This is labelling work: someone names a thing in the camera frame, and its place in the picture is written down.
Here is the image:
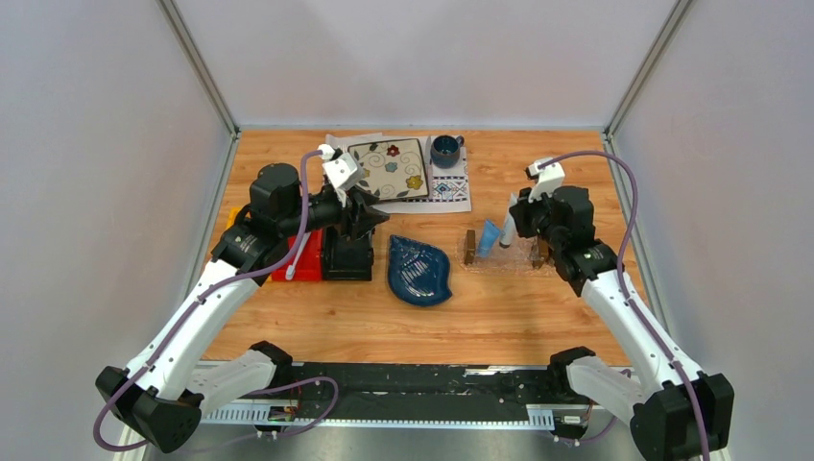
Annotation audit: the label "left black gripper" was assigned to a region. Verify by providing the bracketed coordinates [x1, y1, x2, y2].
[278, 183, 390, 241]

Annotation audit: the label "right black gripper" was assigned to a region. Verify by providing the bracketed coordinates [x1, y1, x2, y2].
[509, 184, 563, 251]

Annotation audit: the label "blue toothpaste tube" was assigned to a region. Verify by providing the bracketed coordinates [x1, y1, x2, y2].
[475, 219, 501, 258]

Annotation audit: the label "white toothbrush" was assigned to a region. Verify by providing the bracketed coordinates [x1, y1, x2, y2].
[285, 232, 311, 281]

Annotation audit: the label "white toothpaste tube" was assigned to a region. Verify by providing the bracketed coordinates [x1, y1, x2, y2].
[498, 193, 517, 249]

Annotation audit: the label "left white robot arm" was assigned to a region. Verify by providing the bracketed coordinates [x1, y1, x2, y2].
[95, 156, 388, 453]

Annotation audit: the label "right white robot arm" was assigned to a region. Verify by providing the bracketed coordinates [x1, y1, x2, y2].
[509, 186, 734, 460]

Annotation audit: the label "square floral ceramic plate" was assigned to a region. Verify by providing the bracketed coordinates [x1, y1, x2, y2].
[347, 138, 428, 202]

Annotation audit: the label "black plastic bin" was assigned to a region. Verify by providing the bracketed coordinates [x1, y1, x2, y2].
[321, 228, 374, 281]

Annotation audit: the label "red plastic bin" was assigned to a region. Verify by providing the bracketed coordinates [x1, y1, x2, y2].
[271, 230, 323, 282]

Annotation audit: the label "blue shell-shaped dish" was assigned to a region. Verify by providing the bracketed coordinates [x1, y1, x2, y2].
[387, 235, 453, 307]

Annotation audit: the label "white patterned placemat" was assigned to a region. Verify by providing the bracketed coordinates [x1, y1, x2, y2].
[325, 133, 471, 214]

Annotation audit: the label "silver knife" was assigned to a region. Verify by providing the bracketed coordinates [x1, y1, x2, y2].
[423, 135, 434, 189]

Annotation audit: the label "dark blue ceramic mug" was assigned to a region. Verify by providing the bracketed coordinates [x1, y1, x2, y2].
[430, 134, 465, 169]

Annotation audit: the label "yellow plastic bin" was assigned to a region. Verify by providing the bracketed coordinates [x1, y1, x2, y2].
[225, 207, 241, 230]

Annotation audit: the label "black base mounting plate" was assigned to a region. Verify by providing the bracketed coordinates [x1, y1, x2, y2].
[271, 362, 595, 425]

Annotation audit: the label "clear glass tray wooden handles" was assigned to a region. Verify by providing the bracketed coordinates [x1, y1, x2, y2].
[456, 230, 554, 274]

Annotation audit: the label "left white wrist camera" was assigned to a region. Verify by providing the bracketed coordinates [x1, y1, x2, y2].
[318, 144, 365, 207]

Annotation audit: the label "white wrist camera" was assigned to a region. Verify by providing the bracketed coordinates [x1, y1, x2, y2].
[525, 158, 565, 203]
[318, 144, 365, 207]

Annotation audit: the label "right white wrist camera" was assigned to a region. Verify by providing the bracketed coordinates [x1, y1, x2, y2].
[525, 158, 565, 203]

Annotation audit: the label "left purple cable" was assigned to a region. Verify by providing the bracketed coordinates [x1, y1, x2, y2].
[92, 150, 342, 454]

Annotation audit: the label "purple cable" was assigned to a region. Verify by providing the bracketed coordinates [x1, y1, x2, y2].
[537, 150, 712, 461]
[92, 150, 342, 454]

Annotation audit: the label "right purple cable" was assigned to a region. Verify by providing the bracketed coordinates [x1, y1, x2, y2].
[537, 150, 712, 461]

